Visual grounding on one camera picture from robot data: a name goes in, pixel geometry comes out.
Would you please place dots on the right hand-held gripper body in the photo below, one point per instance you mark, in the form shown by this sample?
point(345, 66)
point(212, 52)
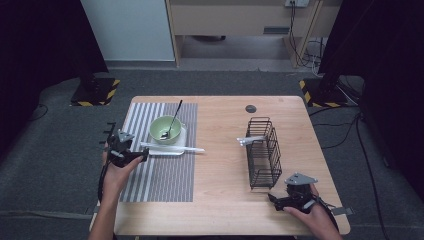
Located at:
point(298, 196)

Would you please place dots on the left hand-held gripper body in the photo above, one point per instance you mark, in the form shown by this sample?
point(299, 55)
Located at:
point(118, 150)

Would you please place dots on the white square plate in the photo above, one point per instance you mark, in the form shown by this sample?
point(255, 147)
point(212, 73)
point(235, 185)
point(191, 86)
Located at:
point(180, 140)

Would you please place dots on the person's right hand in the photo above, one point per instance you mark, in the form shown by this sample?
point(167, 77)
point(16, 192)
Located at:
point(316, 216)

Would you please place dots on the person's left hand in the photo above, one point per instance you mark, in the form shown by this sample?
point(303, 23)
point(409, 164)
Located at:
point(115, 180)

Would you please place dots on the green bowl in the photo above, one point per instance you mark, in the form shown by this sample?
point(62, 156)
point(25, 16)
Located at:
point(158, 128)

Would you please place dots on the grey striped placemat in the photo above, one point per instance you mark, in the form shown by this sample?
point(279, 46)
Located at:
point(166, 180)

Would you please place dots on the grey tape piece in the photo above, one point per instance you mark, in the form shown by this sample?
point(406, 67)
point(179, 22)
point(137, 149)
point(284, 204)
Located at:
point(343, 211)
point(90, 210)

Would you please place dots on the metal spoon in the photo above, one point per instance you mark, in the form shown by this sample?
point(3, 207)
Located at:
point(175, 116)

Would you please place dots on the black stand base striped edge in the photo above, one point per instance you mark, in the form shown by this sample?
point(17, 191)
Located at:
point(96, 95)
point(323, 95)

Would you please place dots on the grey table grommet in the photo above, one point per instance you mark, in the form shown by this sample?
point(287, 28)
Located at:
point(250, 108)

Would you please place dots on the white cabinet panel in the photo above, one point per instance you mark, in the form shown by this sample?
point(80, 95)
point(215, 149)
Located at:
point(130, 30)

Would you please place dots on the dark curtain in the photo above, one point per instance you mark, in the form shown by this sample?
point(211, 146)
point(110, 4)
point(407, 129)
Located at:
point(40, 50)
point(383, 50)

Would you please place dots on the dark object under desk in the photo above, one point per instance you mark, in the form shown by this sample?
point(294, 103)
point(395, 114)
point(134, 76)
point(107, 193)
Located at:
point(208, 38)

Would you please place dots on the light wooden desk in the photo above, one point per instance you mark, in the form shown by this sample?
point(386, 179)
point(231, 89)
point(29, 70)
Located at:
point(233, 20)

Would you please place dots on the white power socket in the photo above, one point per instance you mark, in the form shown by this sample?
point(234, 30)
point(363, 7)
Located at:
point(296, 2)

